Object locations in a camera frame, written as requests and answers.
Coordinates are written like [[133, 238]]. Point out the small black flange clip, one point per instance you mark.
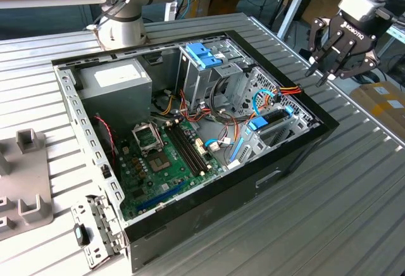
[[105, 171]]

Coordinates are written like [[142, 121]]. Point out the hard disk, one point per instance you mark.
[[257, 123]]

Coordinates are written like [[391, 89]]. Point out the silver disk bay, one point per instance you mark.
[[253, 140]]

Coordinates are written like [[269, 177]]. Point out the grey parts rack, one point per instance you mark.
[[28, 174]]

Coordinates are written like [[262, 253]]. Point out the green motherboard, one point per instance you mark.
[[148, 190]]

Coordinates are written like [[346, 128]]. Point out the cardboard box white labels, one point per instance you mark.
[[379, 114]]

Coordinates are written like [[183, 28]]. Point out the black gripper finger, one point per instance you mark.
[[360, 65], [318, 35]]

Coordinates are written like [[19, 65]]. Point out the black latch blue button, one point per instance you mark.
[[81, 236]]

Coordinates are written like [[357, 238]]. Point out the blue expansion slot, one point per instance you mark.
[[161, 197]]

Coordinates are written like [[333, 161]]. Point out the small brown cardboard box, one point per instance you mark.
[[221, 5]]

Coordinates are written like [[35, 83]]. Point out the grey power supply unit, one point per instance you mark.
[[117, 98]]

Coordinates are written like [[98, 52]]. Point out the hinged metal slot retainer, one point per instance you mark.
[[101, 222]]

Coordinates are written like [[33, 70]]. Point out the blue drive latch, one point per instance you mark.
[[202, 55]]

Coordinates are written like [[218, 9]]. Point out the perforated metal drive cage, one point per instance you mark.
[[284, 103]]

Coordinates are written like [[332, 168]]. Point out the silver drive cage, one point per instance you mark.
[[196, 79]]

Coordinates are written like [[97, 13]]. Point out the large brown cardboard box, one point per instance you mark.
[[319, 7]]

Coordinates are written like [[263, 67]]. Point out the black PC case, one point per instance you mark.
[[221, 212]]

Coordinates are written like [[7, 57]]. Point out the black RAM slot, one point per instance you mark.
[[186, 149], [194, 146], [190, 147], [182, 151]]

